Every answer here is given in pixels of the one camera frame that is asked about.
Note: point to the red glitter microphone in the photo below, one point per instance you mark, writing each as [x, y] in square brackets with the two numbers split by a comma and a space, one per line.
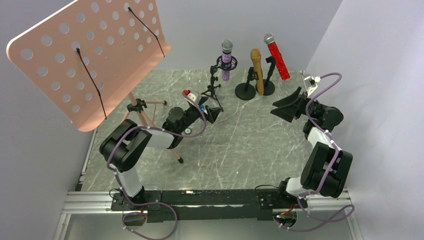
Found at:
[269, 40]

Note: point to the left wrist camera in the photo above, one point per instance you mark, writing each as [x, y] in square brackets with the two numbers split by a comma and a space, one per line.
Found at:
[193, 97]

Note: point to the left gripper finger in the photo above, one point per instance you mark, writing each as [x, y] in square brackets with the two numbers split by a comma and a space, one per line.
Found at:
[213, 109]
[212, 116]

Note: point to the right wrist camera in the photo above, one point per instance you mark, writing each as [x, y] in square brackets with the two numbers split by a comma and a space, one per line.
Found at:
[310, 83]

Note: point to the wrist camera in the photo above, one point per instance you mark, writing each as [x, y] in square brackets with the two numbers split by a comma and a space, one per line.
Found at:
[193, 97]
[310, 83]

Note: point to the purple glitter microphone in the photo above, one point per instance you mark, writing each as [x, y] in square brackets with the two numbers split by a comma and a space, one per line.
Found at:
[226, 58]

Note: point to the black tripod shock mount stand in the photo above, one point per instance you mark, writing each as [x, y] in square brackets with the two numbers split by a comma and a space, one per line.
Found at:
[219, 65]

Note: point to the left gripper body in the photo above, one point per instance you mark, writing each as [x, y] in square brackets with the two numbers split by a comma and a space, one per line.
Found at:
[206, 112]

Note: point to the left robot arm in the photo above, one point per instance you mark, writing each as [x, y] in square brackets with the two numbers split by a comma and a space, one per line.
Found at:
[123, 148]

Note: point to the gold microphone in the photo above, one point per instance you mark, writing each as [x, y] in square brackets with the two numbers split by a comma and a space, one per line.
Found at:
[255, 56]

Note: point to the pink perforated music stand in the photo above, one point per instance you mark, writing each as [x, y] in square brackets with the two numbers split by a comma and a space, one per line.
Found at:
[65, 67]

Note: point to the black round mic stand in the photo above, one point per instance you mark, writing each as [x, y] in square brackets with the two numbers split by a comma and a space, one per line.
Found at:
[268, 85]
[245, 91]

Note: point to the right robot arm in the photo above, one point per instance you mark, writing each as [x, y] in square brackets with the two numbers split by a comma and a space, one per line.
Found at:
[327, 167]

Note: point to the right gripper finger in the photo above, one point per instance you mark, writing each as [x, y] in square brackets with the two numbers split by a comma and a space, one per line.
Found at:
[289, 100]
[287, 113]

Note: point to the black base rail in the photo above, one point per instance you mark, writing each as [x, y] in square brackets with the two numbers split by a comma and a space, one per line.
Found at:
[225, 204]

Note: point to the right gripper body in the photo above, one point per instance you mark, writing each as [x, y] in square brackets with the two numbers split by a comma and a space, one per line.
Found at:
[303, 107]

